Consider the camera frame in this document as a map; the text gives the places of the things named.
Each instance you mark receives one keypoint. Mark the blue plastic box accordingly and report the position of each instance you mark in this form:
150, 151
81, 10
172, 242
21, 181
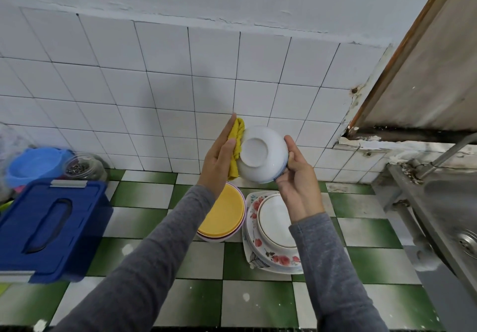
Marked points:
48, 227

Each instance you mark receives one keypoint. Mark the person's left hand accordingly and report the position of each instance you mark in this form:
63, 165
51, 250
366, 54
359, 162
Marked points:
216, 164

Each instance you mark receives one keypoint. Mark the glass jar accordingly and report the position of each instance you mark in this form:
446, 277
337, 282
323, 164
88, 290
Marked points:
84, 168

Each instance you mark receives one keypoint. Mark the clear plastic bag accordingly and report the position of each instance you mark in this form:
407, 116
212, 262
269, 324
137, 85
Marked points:
9, 149

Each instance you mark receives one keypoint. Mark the stainless steel sink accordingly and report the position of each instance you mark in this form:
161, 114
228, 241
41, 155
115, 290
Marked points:
447, 208

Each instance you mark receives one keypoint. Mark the stack of small white bowls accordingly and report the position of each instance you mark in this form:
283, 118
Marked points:
262, 155

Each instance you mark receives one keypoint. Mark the person's right hand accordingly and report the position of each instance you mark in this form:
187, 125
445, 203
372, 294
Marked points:
299, 188

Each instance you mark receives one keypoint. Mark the metal faucet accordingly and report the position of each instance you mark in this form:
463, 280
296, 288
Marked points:
447, 156

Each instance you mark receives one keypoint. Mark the blue plastic bowl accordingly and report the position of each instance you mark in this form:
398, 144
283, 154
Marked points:
37, 165

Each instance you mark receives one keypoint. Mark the person's right forearm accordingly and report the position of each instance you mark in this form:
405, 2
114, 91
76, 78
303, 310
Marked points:
339, 279

